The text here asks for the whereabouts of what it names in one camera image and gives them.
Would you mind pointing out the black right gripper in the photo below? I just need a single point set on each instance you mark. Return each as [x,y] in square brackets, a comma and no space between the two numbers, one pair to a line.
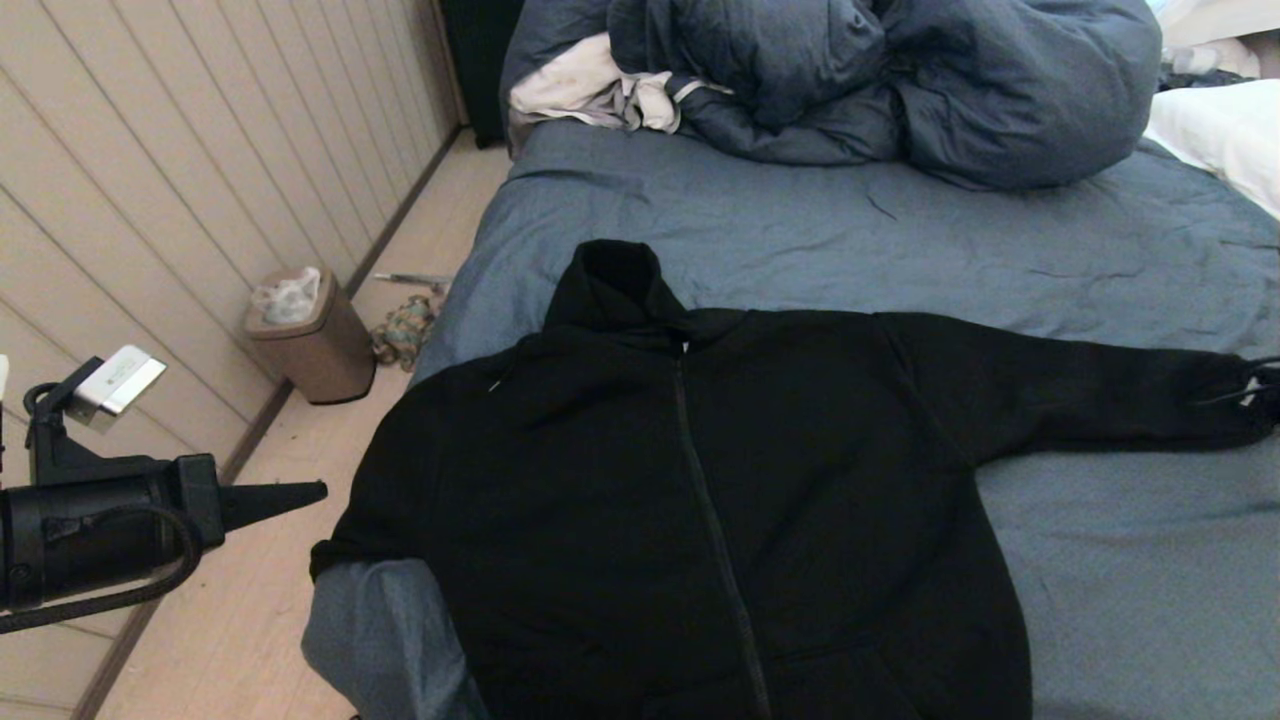
[1265,400]

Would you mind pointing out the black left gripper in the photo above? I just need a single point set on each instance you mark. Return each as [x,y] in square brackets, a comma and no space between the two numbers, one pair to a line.
[200,500]

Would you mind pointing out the black hoodie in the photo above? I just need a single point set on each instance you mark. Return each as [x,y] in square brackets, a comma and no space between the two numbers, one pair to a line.
[700,520]

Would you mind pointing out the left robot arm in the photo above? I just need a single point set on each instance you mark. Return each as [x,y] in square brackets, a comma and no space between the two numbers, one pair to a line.
[80,540]

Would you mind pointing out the brown trash bin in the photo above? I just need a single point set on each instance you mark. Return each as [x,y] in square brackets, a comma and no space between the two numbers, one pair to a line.
[330,365]

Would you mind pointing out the clear plastic bin bag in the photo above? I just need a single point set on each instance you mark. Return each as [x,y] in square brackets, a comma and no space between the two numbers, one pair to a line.
[290,298]

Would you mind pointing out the thin metal stick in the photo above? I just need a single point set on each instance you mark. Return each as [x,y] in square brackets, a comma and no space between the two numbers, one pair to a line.
[410,280]

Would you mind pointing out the white pillow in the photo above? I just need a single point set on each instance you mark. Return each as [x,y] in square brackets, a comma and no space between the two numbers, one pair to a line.
[1230,135]

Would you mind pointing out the beige crumpled item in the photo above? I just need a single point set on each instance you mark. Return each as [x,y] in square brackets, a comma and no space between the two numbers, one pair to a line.
[1205,60]

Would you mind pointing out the white blanket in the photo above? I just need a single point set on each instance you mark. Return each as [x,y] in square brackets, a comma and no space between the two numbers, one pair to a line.
[1225,18]

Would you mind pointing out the dark blue duvet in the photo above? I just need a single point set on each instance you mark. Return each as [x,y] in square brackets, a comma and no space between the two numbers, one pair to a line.
[1000,100]

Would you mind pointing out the blue-sheeted bed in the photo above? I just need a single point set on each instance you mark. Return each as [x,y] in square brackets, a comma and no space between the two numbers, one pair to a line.
[850,230]

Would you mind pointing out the black cabinet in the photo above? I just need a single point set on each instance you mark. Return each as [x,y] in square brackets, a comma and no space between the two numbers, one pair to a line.
[480,60]

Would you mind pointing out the crumpled white garment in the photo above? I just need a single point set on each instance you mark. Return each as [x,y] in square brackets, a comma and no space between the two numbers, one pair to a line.
[570,88]

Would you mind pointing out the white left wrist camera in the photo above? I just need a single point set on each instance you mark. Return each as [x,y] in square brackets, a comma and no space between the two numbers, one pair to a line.
[120,378]

